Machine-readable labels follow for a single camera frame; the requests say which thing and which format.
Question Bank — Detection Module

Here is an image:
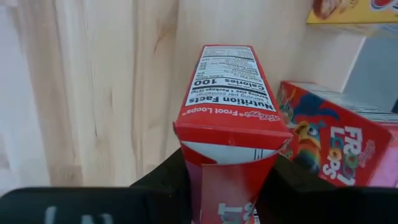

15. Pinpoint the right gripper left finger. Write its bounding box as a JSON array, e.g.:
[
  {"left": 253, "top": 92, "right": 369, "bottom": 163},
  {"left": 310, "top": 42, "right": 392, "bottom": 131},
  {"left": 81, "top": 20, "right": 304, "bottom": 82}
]
[{"left": 0, "top": 148, "right": 195, "bottom": 224}]

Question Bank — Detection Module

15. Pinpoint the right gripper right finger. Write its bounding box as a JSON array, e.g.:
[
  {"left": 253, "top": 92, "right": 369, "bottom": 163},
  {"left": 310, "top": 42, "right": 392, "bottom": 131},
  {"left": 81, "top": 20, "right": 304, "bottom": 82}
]
[{"left": 254, "top": 155, "right": 398, "bottom": 224}]

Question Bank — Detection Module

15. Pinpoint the red Froot Loops cereal box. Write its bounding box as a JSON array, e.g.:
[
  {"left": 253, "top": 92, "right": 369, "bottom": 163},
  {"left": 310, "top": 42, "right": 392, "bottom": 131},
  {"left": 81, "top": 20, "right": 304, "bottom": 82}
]
[
  {"left": 275, "top": 80, "right": 398, "bottom": 188},
  {"left": 173, "top": 44, "right": 294, "bottom": 224}
]

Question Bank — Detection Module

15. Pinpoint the yellow Corn Pops cereal box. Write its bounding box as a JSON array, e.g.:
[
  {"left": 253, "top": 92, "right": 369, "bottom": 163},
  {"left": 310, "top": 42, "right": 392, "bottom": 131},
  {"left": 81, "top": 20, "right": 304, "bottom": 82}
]
[{"left": 306, "top": 0, "right": 398, "bottom": 25}]

